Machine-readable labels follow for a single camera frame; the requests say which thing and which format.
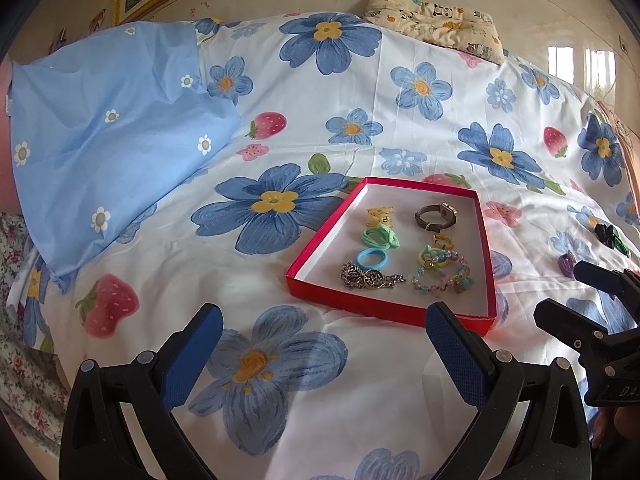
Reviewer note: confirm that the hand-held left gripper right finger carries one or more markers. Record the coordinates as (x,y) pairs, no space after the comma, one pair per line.
(457,355)

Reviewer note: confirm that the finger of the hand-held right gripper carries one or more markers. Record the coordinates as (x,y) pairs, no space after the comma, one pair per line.
(600,275)
(560,317)

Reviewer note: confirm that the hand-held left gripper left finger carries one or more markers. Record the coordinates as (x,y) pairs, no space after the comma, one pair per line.
(192,355)

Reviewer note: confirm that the red shallow box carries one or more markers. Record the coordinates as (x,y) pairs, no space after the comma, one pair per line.
(375,305)

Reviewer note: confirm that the person's right hand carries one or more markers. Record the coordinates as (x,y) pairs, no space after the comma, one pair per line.
(617,425)

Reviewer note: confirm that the purple hair accessory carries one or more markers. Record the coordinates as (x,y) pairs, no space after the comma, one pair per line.
(569,264)

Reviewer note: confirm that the green hair accessory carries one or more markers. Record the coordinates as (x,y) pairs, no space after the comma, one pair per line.
(622,244)

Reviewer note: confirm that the black hair bow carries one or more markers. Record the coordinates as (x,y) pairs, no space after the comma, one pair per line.
(605,235)

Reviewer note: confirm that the yellow floral hair claw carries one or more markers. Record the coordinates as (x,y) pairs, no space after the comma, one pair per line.
(377,215)

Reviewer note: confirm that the small floral print cloth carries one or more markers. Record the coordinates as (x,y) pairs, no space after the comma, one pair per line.
(25,360)

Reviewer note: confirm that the floral strawberry bedsheet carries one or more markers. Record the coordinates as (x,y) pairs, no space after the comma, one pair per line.
(450,135)

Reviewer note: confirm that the light blue daisy cloth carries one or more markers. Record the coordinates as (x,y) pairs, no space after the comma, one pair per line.
(110,125)

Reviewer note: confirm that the panda print pillow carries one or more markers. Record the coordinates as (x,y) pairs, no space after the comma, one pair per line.
(435,22)

